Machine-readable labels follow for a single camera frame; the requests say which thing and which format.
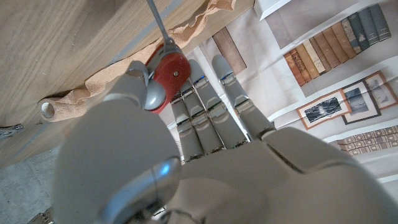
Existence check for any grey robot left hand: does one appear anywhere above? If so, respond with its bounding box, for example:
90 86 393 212
52 54 398 224

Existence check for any red handle screwdriver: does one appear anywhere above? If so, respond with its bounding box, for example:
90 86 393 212
145 0 192 115

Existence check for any tan adhesive wrap roll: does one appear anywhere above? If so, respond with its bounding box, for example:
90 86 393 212
39 0 237 123

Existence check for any printed bookshelf backdrop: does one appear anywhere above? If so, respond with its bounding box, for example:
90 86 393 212
158 0 398 187

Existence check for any white power box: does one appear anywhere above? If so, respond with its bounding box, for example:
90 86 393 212
254 0 292 21

